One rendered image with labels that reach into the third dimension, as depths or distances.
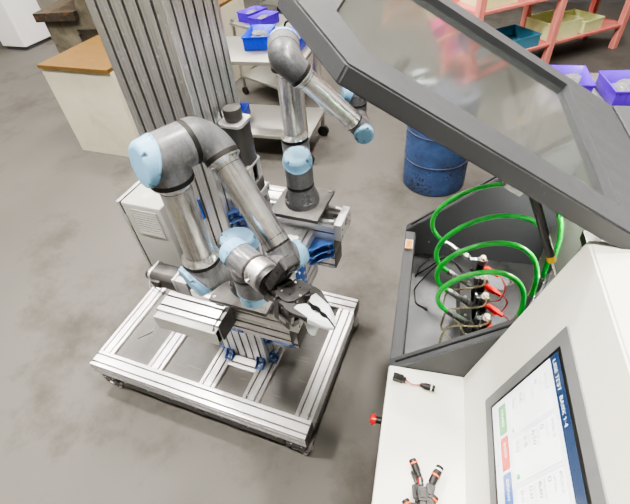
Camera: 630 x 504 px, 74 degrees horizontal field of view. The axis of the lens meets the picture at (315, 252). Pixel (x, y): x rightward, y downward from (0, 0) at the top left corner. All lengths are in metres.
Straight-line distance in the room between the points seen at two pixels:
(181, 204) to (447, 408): 0.92
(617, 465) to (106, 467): 2.24
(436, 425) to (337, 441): 1.08
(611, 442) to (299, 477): 1.66
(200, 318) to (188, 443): 1.01
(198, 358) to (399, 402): 1.38
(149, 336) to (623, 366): 2.27
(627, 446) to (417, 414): 0.63
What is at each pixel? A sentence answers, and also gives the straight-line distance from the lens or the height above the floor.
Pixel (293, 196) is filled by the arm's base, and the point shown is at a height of 1.10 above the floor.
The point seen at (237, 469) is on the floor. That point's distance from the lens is 2.33.
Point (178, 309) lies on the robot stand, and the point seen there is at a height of 0.94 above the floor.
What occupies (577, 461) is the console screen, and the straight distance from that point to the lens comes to 0.86.
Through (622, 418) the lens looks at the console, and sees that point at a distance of 0.79.
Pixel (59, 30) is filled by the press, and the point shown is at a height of 0.74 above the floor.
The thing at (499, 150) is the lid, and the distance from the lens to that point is 0.82.
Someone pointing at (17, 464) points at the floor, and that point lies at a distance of 2.84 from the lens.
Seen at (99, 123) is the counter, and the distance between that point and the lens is 4.79.
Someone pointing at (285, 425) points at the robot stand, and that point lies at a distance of 2.11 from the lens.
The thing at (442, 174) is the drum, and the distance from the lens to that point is 3.48.
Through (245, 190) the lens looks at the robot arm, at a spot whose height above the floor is 1.52.
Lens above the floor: 2.14
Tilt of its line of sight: 44 degrees down
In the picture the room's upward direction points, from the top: 6 degrees counter-clockwise
